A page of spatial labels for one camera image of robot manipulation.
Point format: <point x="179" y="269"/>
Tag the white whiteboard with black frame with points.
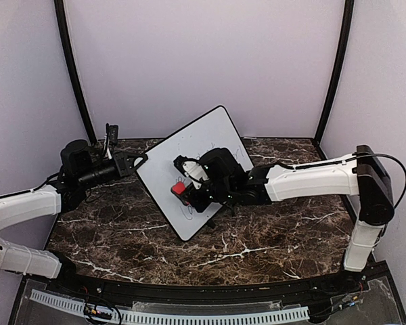
<point x="214" y="129"/>

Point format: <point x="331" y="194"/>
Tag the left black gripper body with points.
<point x="120" y="163"/>

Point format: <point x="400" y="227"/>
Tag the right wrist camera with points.
<point x="191" y="169"/>

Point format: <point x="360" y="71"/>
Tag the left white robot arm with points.
<point x="60" y="193"/>

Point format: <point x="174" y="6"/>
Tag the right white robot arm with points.
<point x="217" y="177"/>

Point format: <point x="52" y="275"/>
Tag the right black frame post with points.
<point x="336" y="71"/>

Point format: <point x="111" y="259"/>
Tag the left black frame post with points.
<point x="63" y="29"/>

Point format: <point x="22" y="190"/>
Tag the white slotted cable duct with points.
<point x="157" y="313"/>

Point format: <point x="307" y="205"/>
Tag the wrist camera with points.
<point x="191" y="169"/>
<point x="111" y="140"/>

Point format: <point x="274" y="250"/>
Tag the red whiteboard eraser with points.
<point x="178" y="188"/>

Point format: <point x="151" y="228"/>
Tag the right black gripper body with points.
<point x="201" y="203"/>

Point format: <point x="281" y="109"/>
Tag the black whiteboard stand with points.
<point x="210" y="223"/>

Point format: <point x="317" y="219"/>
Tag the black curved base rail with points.
<point x="311" y="290"/>

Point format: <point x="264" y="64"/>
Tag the black frame post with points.
<point x="336" y="71"/>
<point x="63" y="29"/>

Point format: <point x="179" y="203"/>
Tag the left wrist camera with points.
<point x="111" y="140"/>

